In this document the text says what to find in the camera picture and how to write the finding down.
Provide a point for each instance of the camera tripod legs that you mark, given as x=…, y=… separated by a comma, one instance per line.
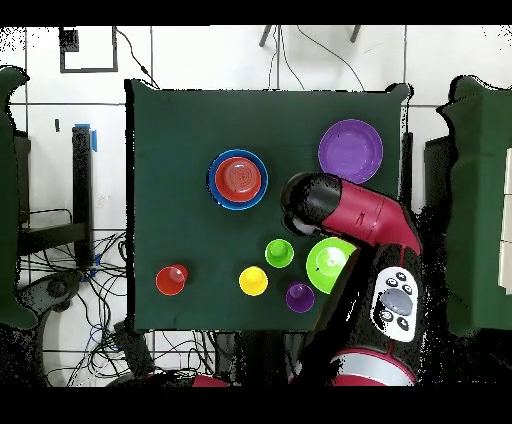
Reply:
x=265, y=36

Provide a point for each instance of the large purple bowl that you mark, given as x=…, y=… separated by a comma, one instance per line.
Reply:
x=350, y=152

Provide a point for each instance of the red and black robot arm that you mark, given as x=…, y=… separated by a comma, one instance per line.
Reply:
x=360, y=212

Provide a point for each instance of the large light blue bowl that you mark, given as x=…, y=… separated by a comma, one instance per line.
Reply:
x=211, y=188

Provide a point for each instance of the orange cup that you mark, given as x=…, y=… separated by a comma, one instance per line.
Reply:
x=168, y=282

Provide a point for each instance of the purple cup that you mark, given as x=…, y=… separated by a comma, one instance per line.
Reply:
x=300, y=300

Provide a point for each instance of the green cup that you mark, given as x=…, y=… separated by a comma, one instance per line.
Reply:
x=279, y=254

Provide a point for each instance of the side table green cloth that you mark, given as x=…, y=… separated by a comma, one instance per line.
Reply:
x=480, y=200
x=8, y=200

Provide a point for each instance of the dark green tablecloth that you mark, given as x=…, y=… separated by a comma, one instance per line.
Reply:
x=180, y=120

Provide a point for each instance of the gray square floor frame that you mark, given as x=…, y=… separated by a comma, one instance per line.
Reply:
x=88, y=70

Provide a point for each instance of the yellow cup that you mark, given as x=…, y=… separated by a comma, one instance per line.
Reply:
x=253, y=282

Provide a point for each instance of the black floor box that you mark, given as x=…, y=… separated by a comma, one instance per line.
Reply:
x=134, y=348

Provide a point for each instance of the black floor stand base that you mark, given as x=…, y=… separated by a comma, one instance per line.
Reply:
x=56, y=288

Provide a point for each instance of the orange bowl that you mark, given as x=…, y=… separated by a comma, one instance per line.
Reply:
x=238, y=180

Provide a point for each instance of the black metal stand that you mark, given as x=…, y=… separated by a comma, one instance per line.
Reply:
x=82, y=192
x=407, y=168

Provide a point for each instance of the black equipment box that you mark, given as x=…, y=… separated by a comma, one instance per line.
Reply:
x=23, y=180
x=438, y=176

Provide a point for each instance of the large green bowl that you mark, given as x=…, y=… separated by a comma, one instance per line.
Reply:
x=324, y=272

